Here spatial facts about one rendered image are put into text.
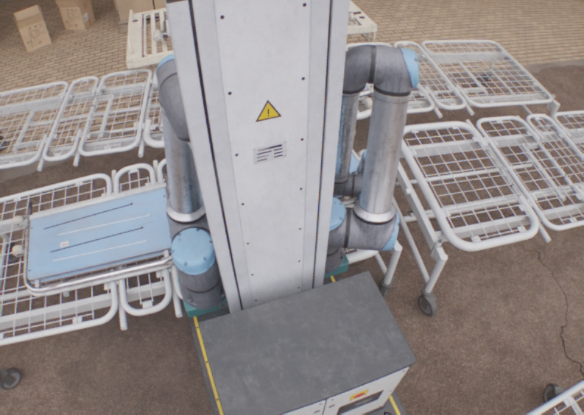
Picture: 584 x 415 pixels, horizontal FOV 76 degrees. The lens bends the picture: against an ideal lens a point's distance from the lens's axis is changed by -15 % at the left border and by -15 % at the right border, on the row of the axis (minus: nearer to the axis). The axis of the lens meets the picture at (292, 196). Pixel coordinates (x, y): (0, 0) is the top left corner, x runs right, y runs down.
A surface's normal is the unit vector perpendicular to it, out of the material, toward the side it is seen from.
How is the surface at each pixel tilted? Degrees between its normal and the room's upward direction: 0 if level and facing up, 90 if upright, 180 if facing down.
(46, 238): 5
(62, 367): 0
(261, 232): 90
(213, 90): 90
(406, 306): 0
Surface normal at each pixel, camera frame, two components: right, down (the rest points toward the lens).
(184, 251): 0.03, -0.62
